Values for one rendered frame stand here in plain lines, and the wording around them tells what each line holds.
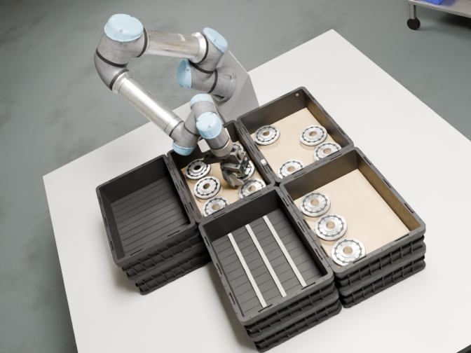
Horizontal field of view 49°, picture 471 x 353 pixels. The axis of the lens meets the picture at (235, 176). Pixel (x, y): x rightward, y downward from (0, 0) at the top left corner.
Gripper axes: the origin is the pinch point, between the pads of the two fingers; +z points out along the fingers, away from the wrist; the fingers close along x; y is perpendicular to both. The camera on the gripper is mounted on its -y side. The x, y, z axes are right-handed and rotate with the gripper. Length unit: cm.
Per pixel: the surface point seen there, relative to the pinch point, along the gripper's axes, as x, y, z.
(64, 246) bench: -39, -69, 9
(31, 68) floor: 130, -305, 101
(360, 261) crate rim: -26, 54, -11
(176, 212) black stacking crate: -18.4, -17.8, -0.7
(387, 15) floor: 211, -5, 115
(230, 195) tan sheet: -6.6, -0.7, 1.1
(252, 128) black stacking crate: 24.9, -4.3, 3.0
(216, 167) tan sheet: 4.6, -11.9, 2.6
